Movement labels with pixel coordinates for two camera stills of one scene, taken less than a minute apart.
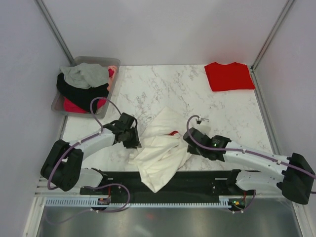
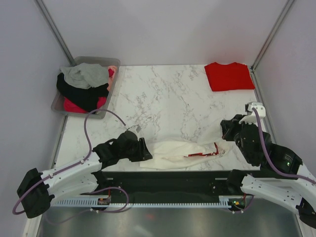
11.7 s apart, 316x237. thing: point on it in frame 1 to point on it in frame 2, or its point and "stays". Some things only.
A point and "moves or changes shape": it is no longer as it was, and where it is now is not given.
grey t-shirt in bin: x=86 y=75 stays
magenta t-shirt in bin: x=70 y=107 stays
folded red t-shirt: x=232 y=76 stays
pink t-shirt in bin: x=111 y=70 stays
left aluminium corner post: x=49 y=19 stays
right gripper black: x=192 y=150 to x=228 y=126
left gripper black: x=135 y=143 to x=146 y=155
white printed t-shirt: x=163 y=148 moves or changes shape
